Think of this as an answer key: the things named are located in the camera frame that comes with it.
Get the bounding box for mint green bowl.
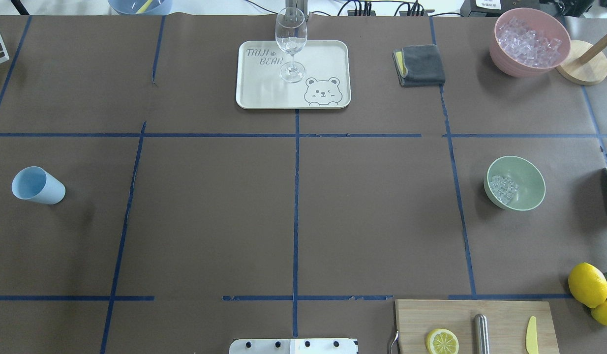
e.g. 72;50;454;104
484;155;546;211

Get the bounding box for light blue plastic cup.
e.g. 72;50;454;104
11;166;66;205

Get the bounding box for clear ice cubes in bowl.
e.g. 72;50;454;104
489;175;519;205

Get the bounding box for blue bowl with fork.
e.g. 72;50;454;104
107;0;173;15

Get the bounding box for pink bowl of ice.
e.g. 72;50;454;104
489;7;571;78

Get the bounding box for cream bear tray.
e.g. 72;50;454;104
235;40;352;110

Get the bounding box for wine glass on tray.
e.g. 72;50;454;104
275;6;308;83

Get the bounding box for grey folded cloth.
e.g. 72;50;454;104
392;44;446;87

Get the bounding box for lemon half slice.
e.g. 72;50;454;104
425;328;459;354

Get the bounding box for steel muddler rod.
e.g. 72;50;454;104
474;314;490;354

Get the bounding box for wooden cutting board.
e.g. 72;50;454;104
395;299;560;354

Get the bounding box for yellow plastic knife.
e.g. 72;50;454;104
525;316;538;354

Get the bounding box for wooden cup tree stand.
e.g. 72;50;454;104
556;0;607;86

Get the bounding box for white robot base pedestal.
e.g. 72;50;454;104
229;338;359;354

